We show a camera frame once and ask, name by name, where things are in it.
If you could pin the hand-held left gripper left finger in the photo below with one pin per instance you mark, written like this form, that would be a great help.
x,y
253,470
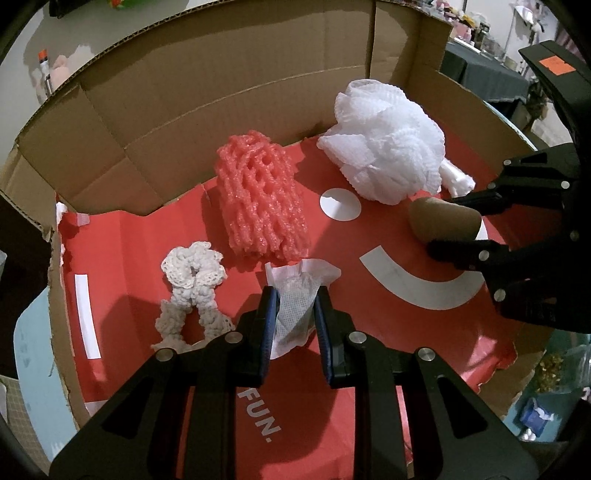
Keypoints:
x,y
270,323

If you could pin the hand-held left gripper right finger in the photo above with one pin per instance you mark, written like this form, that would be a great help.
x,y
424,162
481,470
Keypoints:
x,y
322,327

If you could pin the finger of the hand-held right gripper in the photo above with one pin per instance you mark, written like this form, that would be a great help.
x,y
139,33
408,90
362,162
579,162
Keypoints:
x,y
471,203
461,253

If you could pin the brown round powder puff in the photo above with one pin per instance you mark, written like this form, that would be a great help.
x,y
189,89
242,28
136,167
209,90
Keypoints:
x,y
443,219

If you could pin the white nonwoven sachet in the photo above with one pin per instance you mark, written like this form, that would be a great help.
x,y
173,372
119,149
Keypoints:
x,y
293,300

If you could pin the cream crochet scrunchie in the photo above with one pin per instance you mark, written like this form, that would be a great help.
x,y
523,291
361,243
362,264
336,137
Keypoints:
x,y
194,277

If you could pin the white mesh bath loofah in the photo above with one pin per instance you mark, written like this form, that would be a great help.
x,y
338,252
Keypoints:
x,y
392,143

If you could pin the orange foam fruit net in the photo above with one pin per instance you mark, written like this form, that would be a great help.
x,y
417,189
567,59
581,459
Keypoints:
x,y
258,194

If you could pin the cardboard box red lining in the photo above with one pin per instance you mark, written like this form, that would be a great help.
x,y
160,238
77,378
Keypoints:
x,y
184,115

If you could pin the dark cloth covered table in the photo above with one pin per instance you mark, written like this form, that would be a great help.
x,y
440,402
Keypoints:
x,y
485,74

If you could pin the small glass jar gold beads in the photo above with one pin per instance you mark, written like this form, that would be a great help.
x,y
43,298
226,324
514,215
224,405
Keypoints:
x,y
561,369

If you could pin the row of cosmetics bottles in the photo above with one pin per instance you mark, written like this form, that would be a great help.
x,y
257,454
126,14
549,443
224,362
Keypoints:
x,y
480,27

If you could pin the teal plush blanket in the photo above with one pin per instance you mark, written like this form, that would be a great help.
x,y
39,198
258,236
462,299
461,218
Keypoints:
x,y
37,346

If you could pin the pink pig plush toy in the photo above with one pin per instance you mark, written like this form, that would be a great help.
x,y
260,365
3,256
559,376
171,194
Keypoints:
x,y
62,69

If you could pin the green tote bag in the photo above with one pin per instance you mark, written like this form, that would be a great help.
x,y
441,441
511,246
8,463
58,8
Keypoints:
x,y
122,3

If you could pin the black hanging bag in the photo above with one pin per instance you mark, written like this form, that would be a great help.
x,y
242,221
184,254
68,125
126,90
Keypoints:
x,y
62,7

